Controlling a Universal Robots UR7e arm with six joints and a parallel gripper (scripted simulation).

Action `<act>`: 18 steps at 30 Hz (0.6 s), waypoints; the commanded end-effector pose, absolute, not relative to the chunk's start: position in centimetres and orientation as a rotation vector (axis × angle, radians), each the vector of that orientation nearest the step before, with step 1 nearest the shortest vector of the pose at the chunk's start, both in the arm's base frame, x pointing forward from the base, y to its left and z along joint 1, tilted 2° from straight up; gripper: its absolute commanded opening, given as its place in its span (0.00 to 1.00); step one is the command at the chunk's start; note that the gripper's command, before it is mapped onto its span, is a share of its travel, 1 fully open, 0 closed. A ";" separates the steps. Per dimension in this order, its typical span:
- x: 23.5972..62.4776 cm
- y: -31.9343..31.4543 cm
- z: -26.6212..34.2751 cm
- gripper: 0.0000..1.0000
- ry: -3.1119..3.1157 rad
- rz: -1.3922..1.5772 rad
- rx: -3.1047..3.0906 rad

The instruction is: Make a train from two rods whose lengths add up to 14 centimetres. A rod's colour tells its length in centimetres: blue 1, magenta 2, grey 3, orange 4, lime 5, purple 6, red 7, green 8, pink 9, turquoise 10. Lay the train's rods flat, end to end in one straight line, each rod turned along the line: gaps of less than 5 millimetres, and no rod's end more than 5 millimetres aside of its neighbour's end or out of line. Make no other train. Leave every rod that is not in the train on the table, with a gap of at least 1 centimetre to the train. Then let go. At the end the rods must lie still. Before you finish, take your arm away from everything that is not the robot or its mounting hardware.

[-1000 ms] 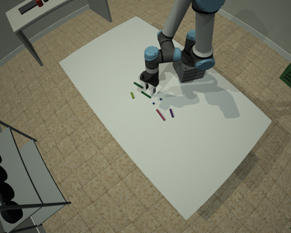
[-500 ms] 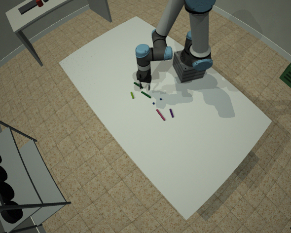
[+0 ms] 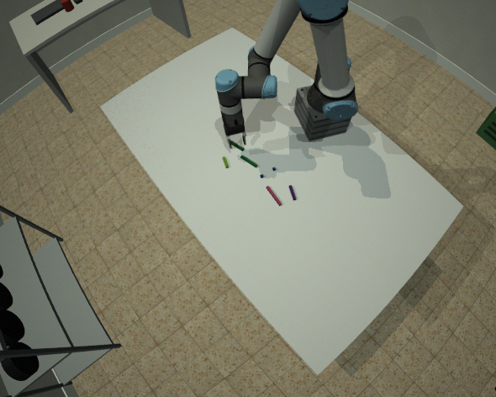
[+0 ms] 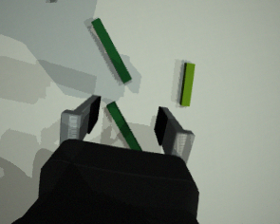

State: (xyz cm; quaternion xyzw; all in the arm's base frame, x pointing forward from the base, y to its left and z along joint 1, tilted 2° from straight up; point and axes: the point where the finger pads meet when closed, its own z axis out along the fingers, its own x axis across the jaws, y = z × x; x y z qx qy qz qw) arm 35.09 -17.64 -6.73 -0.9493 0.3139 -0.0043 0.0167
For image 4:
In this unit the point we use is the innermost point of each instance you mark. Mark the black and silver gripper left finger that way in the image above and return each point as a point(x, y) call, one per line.
point(75, 124)

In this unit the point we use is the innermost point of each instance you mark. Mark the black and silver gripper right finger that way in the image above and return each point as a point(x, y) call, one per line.
point(171, 136)

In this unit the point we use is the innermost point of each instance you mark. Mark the lime green rod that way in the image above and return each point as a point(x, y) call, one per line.
point(187, 84)

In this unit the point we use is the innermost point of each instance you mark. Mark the dark green rod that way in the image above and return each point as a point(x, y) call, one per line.
point(111, 50)
point(123, 126)

